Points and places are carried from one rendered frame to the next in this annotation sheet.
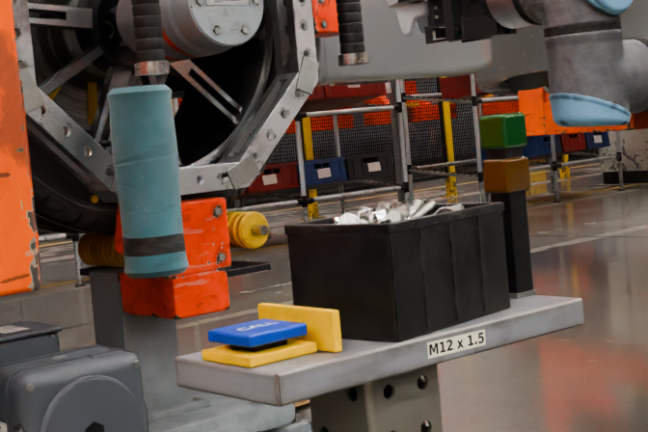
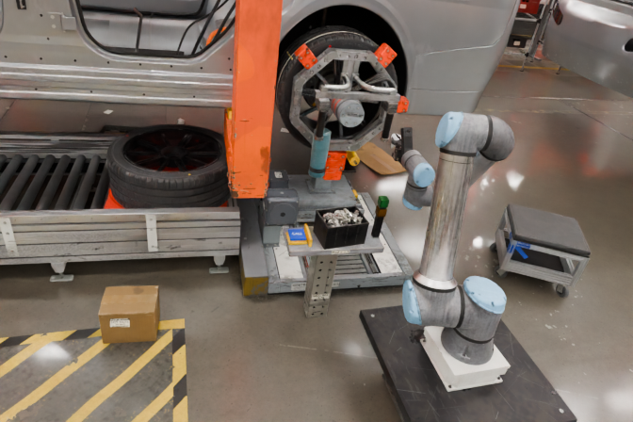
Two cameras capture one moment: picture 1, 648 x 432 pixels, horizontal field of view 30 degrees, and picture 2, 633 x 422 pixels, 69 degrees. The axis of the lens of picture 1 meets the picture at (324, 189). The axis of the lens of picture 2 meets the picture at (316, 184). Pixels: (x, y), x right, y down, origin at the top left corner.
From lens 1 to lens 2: 1.23 m
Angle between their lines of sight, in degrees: 35
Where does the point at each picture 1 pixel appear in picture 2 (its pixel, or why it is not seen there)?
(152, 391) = (321, 185)
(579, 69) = (408, 195)
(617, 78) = (417, 201)
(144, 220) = (314, 164)
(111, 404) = (287, 209)
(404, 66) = (433, 112)
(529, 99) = not seen: hidden behind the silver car
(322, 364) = (301, 251)
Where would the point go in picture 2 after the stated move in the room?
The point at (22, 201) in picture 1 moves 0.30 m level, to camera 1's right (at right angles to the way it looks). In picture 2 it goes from (265, 181) to (323, 202)
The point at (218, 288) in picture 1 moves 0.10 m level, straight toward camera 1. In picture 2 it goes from (337, 174) to (332, 183)
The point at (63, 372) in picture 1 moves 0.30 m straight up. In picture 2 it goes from (278, 200) to (284, 148)
